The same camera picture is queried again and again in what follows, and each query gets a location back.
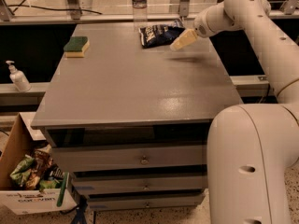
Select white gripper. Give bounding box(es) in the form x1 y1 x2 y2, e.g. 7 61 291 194
170 10 217 50

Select blue chip bag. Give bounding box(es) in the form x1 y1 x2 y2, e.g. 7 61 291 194
138 20 185 49

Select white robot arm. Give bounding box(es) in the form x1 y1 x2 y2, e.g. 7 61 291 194
171 0 299 224

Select clear water bottle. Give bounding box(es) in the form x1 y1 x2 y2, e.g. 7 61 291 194
132 0 148 29

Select white pump dispenser bottle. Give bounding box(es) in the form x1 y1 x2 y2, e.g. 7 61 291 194
6 61 31 92

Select brown snack bag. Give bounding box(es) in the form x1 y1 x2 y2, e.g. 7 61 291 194
25 149 52 190

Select green snack bag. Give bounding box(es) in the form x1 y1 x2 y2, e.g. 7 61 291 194
10 155 35 187

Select grey drawer cabinet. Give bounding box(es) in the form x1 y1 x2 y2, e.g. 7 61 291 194
33 23 241 203

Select green yellow sponge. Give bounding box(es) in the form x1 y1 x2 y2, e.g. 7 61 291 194
64 36 90 58

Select top grey drawer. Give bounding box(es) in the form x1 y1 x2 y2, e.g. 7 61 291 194
51 144 206 172

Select grey drawer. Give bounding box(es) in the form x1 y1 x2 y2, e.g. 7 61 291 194
51 144 206 172
73 174 207 195
88 192 205 211

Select middle grey drawer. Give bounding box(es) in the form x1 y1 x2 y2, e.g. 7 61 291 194
73 174 207 195

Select green marker pen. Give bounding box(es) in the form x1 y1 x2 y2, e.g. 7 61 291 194
56 172 69 207

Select bottom grey drawer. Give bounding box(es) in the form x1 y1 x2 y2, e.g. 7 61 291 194
88 192 205 211

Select cardboard box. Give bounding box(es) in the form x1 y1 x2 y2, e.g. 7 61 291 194
0 113 77 215

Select black cable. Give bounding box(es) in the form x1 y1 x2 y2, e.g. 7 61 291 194
7 0 104 17

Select metal frame rail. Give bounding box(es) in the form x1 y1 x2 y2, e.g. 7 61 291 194
0 9 299 24

